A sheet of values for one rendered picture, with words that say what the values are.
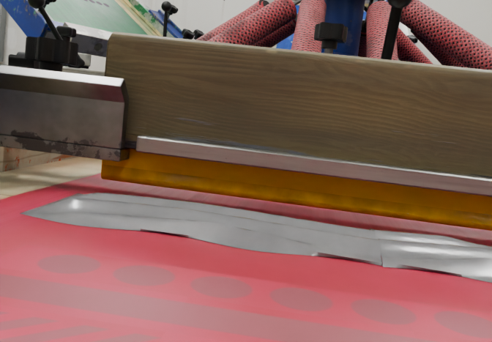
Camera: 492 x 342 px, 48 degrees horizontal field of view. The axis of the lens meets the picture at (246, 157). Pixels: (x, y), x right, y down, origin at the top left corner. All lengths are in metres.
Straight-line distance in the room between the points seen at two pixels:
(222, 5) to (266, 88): 4.29
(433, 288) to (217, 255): 0.09
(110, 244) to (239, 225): 0.07
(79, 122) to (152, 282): 0.18
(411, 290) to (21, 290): 0.15
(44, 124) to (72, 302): 0.21
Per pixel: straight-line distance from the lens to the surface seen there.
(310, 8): 1.00
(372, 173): 0.34
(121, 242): 0.25
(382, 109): 0.35
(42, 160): 0.48
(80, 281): 0.20
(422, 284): 0.25
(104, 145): 0.36
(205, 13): 4.64
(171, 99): 0.36
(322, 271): 0.24
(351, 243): 0.28
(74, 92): 0.36
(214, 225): 0.27
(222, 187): 0.36
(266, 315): 0.18
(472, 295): 0.25
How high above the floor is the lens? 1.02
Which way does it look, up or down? 5 degrees down
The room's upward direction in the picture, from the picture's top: 7 degrees clockwise
